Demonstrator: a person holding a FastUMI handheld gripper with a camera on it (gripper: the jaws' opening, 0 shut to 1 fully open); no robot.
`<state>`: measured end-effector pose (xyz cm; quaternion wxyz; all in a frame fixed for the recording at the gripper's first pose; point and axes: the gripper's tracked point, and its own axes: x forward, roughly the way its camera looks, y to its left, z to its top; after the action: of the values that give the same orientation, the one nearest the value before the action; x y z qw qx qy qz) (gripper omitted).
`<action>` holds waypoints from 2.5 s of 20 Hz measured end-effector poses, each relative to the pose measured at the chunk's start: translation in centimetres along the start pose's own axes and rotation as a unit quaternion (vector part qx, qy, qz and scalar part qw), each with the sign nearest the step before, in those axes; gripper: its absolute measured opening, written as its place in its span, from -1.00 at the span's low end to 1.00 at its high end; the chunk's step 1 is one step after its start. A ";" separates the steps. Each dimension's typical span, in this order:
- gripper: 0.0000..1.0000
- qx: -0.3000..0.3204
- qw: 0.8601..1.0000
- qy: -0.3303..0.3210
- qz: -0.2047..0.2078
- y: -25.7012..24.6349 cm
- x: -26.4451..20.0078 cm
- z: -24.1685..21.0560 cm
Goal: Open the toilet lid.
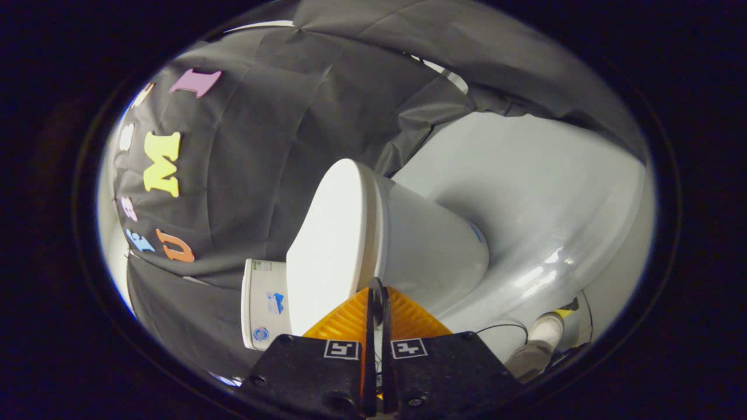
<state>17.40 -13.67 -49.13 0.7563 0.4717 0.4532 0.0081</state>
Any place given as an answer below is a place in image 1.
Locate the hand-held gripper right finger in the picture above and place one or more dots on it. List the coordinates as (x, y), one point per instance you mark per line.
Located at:
(443, 373)

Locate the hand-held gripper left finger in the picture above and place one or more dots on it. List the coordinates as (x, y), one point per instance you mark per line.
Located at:
(309, 373)

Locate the white toilet lid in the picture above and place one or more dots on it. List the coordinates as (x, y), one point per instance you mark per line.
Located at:
(327, 245)

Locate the white toilet bowl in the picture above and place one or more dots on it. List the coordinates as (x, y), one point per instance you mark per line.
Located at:
(432, 256)

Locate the person's grey trouser leg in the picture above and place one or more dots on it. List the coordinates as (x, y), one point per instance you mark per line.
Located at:
(528, 361)

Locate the person's white shoe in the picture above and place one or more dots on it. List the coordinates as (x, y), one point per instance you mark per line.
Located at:
(547, 328)

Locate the black backdrop cloth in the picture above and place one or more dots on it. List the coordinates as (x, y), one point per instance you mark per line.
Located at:
(262, 146)

